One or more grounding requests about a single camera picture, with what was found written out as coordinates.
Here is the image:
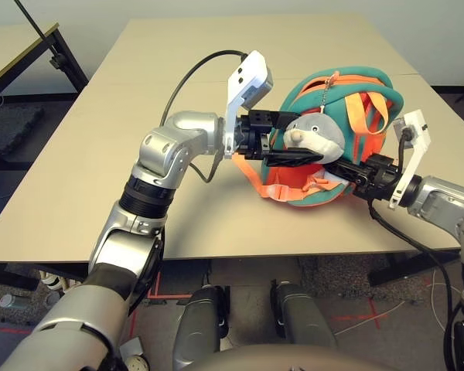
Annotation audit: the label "grey robot right leg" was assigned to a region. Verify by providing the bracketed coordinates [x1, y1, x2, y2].
[269, 278, 337, 348]

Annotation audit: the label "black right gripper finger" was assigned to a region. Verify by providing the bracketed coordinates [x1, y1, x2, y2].
[323, 159, 363, 183]

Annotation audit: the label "grey robot left leg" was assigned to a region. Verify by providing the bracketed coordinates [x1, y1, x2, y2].
[172, 284, 232, 371]

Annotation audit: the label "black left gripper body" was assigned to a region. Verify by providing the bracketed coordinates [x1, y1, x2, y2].
[234, 109, 280, 162]

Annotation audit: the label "grey white plush seal charm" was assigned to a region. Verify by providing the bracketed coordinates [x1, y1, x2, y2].
[281, 113, 346, 166]

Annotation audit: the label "orange and teal backpack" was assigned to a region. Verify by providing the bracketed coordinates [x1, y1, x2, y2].
[231, 65, 405, 209]

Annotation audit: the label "white perforated shoe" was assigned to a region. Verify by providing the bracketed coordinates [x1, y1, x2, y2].
[119, 335, 150, 371]

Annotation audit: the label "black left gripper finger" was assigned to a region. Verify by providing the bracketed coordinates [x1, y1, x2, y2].
[262, 148, 326, 168]
[271, 110, 307, 131]

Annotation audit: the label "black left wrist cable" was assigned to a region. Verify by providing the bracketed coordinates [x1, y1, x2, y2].
[159, 49, 249, 184]

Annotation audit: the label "black table support beam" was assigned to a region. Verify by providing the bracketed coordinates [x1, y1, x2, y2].
[0, 262, 90, 292]
[368, 250, 462, 288]

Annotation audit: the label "green pole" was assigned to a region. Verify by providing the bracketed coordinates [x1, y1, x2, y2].
[13, 0, 47, 39]

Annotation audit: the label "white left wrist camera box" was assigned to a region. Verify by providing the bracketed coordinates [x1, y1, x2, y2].
[221, 49, 275, 161]

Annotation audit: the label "metal can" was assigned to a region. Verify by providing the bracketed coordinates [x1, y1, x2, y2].
[0, 293, 31, 311]

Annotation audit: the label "grey robot torso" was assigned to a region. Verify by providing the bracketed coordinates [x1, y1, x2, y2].
[191, 343, 391, 371]

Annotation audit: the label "striped white shoe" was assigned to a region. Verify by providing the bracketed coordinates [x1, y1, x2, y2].
[40, 270, 80, 291]

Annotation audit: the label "grey robot leg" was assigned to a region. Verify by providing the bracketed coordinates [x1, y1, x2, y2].
[269, 278, 337, 348]
[172, 284, 232, 371]

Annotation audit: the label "red floor tape lines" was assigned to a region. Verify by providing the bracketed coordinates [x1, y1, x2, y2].
[145, 271, 191, 301]

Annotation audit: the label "dark foam floor mat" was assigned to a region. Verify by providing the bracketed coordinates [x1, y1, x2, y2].
[0, 104, 46, 156]

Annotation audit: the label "red floor tape cross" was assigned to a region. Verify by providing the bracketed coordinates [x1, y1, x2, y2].
[331, 298, 388, 330]

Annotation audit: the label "white floor cable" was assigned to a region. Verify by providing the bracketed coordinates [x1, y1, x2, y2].
[332, 270, 464, 337]

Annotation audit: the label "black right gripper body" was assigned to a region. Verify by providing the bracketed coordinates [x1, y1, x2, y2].
[351, 152, 405, 200]

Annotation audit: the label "black framed side table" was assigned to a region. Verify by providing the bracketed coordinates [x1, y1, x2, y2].
[0, 22, 90, 102]

